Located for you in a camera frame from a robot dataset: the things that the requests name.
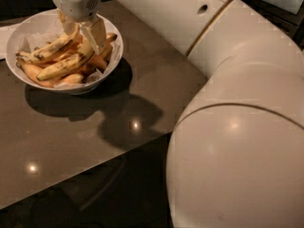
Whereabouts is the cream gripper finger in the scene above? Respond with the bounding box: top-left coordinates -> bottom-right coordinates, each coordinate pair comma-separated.
58,10 -> 78,35
80,16 -> 106,54

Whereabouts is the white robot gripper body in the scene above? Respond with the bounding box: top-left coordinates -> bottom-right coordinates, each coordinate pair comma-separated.
47,0 -> 102,23

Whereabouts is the large front yellow banana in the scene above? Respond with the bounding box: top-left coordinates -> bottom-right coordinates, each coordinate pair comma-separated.
36,39 -> 95,82

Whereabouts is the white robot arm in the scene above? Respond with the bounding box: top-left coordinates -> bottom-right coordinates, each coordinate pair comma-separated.
53,0 -> 304,228

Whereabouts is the orange banana right upper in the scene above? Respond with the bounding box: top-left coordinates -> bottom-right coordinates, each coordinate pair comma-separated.
105,32 -> 118,47

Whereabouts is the orange banana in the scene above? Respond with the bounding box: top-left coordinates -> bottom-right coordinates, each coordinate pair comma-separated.
79,44 -> 113,75
16,59 -> 84,88
105,32 -> 118,47

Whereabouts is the white ceramic bowl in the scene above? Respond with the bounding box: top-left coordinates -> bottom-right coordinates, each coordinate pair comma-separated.
6,9 -> 124,95

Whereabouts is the orange banana right lower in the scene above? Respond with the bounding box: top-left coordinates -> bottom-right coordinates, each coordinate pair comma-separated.
79,44 -> 113,75

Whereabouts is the upper yellow spotted banana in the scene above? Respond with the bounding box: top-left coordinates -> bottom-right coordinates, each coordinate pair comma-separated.
16,25 -> 80,65

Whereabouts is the orange banana lower left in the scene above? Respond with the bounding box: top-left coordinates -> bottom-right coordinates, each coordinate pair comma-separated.
16,59 -> 84,88

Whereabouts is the white paper on table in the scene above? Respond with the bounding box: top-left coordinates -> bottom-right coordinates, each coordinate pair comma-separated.
0,24 -> 18,60

